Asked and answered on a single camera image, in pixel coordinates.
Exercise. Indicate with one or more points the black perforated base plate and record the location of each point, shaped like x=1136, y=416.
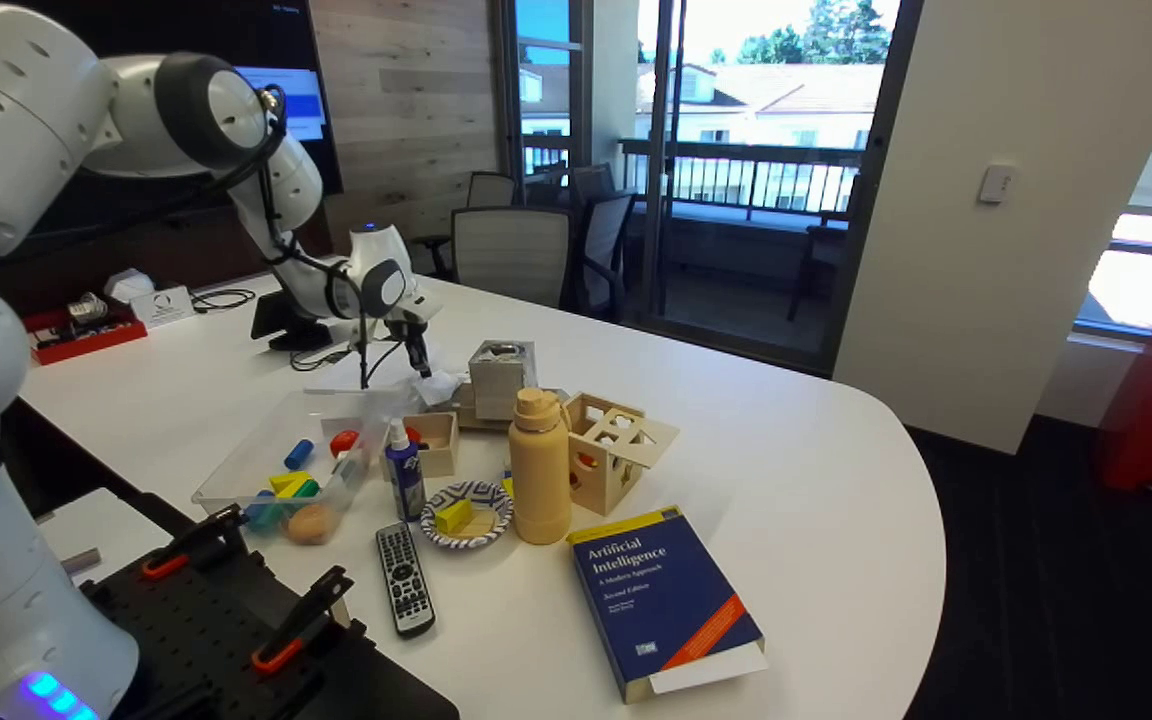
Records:
x=200, y=625

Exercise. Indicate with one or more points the red tray with items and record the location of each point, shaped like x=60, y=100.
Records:
x=79, y=330

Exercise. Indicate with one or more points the tan plastic bottle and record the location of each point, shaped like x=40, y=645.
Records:
x=538, y=446

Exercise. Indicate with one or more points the clear plastic bin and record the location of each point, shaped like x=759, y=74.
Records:
x=304, y=450

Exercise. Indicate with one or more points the black clamp orange handle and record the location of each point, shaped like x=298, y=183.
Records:
x=196, y=547

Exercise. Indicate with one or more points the small wooden open box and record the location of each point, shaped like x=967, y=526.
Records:
x=437, y=441

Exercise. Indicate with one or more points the grey office chair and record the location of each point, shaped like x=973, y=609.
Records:
x=513, y=251

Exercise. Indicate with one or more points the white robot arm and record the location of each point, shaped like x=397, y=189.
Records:
x=74, y=114

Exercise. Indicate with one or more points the blue hardcover book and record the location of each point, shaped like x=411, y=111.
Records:
x=660, y=604

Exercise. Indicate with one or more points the white bin lid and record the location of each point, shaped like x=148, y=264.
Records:
x=385, y=368

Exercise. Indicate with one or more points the black tablet stand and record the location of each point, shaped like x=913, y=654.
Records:
x=284, y=330

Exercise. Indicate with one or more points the black remote control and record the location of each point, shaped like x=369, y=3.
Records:
x=406, y=580

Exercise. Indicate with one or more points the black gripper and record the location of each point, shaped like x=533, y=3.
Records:
x=411, y=330

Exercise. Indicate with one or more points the wooden shape sorter cube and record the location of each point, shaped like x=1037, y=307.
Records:
x=611, y=450

